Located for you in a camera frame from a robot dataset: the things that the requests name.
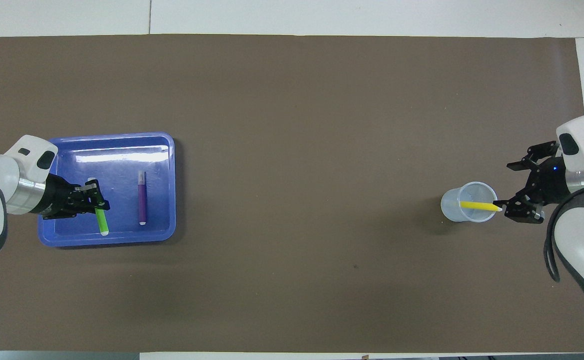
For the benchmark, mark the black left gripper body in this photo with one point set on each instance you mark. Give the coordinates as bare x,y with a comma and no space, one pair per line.
59,200

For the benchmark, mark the yellow marker pen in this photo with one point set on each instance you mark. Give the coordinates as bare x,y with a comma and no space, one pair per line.
476,205

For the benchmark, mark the blue plastic tray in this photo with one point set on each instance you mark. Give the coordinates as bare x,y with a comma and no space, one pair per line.
122,150

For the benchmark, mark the green marker pen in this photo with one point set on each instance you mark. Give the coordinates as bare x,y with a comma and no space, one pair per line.
102,222

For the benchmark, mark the brown table mat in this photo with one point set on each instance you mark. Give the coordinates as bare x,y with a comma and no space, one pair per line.
296,150

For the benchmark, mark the translucent plastic cup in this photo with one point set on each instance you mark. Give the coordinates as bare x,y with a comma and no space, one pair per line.
459,212

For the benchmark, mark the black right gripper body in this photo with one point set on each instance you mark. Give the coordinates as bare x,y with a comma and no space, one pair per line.
549,182

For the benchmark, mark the purple marker pen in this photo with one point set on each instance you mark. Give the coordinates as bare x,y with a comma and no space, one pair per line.
142,200

